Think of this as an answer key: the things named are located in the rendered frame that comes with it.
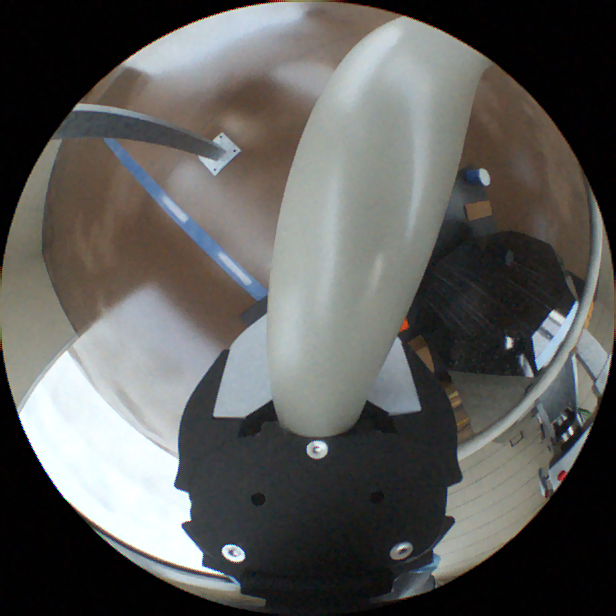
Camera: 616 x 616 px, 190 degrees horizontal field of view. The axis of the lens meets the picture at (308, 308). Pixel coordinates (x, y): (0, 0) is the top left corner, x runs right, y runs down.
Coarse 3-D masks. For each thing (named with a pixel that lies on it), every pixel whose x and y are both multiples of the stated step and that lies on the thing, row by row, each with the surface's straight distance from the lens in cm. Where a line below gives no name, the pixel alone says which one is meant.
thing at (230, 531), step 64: (256, 448) 6; (320, 448) 6; (384, 448) 6; (192, 512) 7; (256, 512) 6; (320, 512) 6; (384, 512) 6; (256, 576) 6; (320, 576) 6; (384, 576) 6
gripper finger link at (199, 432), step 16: (224, 352) 10; (224, 368) 9; (208, 384) 9; (192, 400) 9; (208, 400) 8; (192, 416) 8; (208, 416) 8; (192, 432) 8; (208, 432) 8; (224, 432) 7; (240, 432) 7; (192, 448) 8; (208, 448) 7; (192, 464) 7; (176, 480) 8
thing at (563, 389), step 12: (564, 372) 57; (576, 372) 54; (552, 384) 54; (564, 384) 63; (576, 384) 60; (540, 396) 53; (552, 396) 60; (564, 396) 70; (576, 396) 68; (540, 408) 47; (552, 408) 67; (576, 408) 80; (552, 420) 78; (576, 420) 99; (552, 432) 73
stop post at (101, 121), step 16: (80, 112) 66; (96, 112) 68; (112, 112) 70; (128, 112) 77; (64, 128) 67; (80, 128) 68; (96, 128) 70; (112, 128) 72; (128, 128) 75; (144, 128) 78; (160, 128) 82; (176, 128) 89; (160, 144) 87; (176, 144) 92; (192, 144) 98; (208, 144) 105; (224, 144) 124; (208, 160) 126; (224, 160) 120
